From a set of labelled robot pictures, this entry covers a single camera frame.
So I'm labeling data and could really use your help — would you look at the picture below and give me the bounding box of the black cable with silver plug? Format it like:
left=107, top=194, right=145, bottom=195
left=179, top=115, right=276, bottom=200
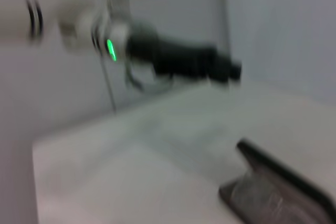
left=125, top=58, right=174, bottom=93

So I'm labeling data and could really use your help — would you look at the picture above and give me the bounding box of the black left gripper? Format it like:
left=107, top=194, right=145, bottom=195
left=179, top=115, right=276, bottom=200
left=125, top=26, right=243, bottom=85

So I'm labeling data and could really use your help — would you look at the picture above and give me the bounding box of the black glasses case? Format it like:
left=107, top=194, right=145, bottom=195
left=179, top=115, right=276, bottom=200
left=218, top=138, right=336, bottom=224

